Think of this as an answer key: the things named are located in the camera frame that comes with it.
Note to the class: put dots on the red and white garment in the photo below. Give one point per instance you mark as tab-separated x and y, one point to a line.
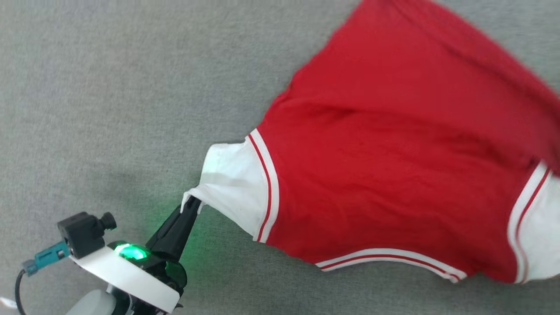
372	153

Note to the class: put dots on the teal left camera connector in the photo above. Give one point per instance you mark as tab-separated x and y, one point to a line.
46	258

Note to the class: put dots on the grey fabric sofa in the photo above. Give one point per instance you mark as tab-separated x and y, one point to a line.
109	109

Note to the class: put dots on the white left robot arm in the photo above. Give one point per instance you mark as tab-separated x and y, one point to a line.
94	306

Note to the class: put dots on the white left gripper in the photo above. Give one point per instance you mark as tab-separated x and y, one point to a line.
127	275

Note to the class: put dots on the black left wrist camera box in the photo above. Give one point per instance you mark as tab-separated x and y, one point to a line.
81	234

